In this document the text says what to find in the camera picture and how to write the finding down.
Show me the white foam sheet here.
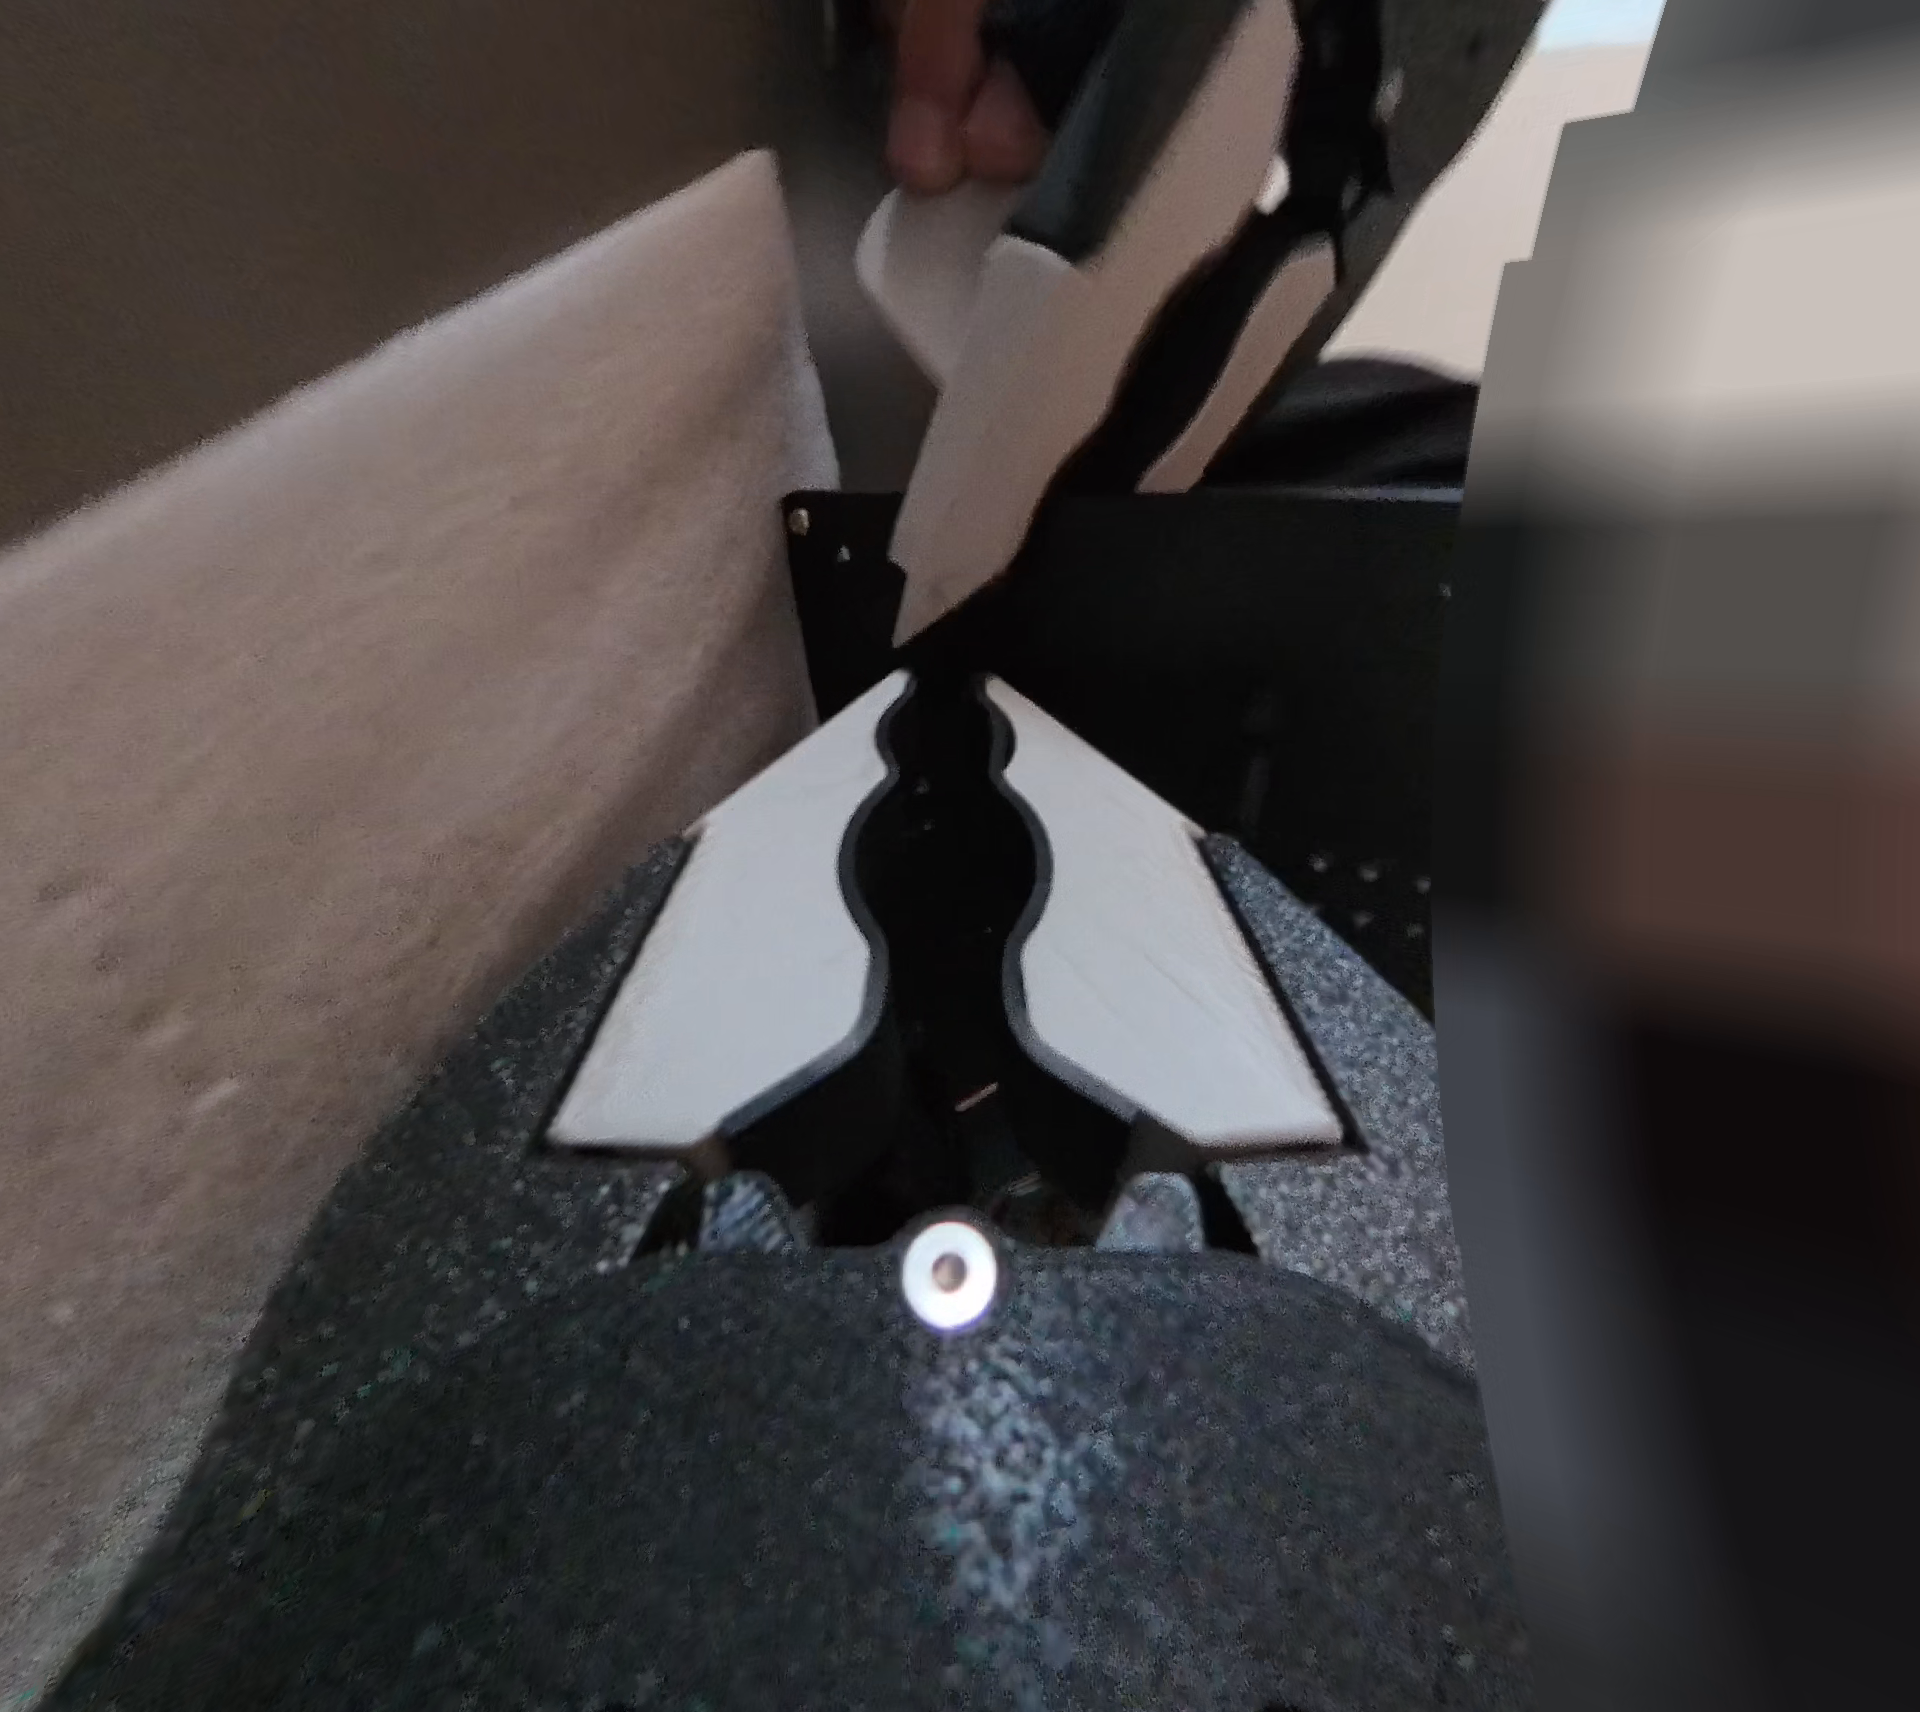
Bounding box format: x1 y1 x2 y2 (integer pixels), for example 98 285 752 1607
0 148 839 1700

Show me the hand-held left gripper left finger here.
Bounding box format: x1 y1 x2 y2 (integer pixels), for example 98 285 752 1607
545 669 917 1153

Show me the blue toy robot arm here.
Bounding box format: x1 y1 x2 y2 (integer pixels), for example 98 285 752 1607
781 484 1480 1325

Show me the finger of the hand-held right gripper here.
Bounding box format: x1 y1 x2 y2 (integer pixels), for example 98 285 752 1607
1135 235 1344 496
853 0 1303 650

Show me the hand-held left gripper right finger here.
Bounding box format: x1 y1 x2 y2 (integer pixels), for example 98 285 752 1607
977 670 1348 1153

